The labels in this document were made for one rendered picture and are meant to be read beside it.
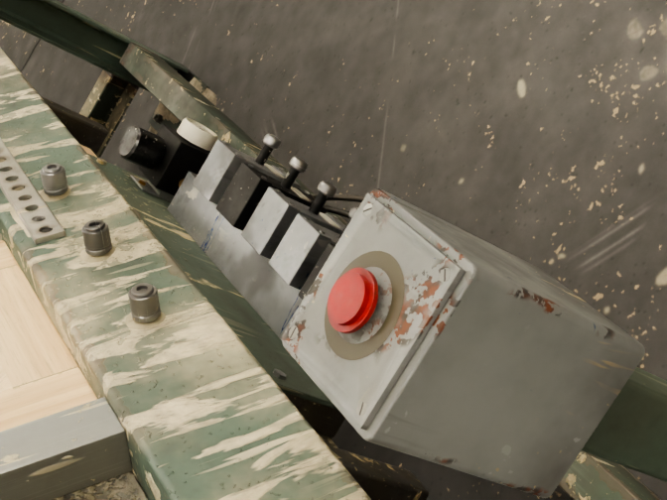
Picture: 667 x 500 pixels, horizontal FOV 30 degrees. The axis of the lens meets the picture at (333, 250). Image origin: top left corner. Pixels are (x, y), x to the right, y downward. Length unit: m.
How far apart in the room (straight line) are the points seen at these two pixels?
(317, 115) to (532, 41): 0.55
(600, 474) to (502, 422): 0.79
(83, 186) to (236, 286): 0.21
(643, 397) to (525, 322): 0.17
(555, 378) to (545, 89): 1.35
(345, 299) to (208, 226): 0.55
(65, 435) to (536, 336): 0.39
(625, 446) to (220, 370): 0.32
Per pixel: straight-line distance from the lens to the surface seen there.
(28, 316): 1.16
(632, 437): 0.90
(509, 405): 0.76
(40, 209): 1.25
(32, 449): 0.96
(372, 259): 0.75
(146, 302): 1.04
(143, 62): 2.82
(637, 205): 1.87
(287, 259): 1.10
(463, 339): 0.71
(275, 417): 0.93
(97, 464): 0.97
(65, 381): 1.06
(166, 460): 0.91
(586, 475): 1.56
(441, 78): 2.28
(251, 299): 1.17
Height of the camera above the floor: 1.40
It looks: 37 degrees down
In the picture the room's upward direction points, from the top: 66 degrees counter-clockwise
